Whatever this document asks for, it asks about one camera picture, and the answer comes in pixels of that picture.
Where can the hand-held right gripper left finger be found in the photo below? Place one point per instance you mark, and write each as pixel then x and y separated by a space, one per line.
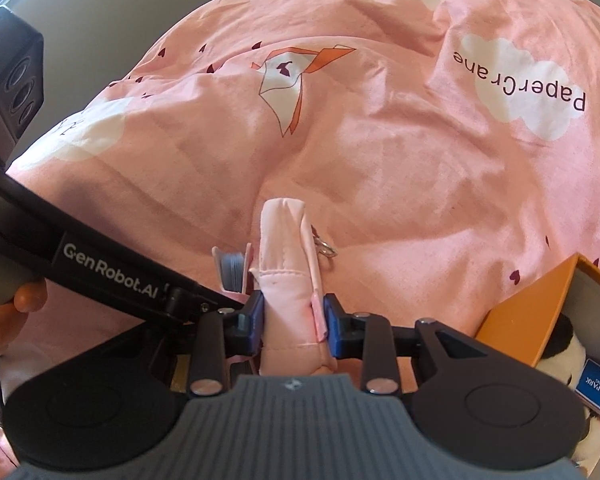
pixel 258 327

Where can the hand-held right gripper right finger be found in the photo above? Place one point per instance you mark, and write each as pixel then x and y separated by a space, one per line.
pixel 332 330

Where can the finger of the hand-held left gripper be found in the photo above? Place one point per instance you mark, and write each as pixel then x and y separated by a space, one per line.
pixel 200 300

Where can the pink holder with grey sheets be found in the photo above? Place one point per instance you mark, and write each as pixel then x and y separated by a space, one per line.
pixel 230 270

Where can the pink cloth pouch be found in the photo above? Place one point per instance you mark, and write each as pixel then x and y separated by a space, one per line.
pixel 285 260

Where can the orange cardboard box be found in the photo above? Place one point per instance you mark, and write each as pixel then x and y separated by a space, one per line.
pixel 525 310

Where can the person's left hand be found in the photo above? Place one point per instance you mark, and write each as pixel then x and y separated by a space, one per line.
pixel 10 317

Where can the pink printed blanket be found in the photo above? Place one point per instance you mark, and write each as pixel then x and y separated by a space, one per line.
pixel 380 160

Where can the white plush toy striped ball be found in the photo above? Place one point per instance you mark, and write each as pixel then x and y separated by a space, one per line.
pixel 567 355

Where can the blue small book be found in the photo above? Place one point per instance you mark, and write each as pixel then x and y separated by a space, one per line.
pixel 597 390

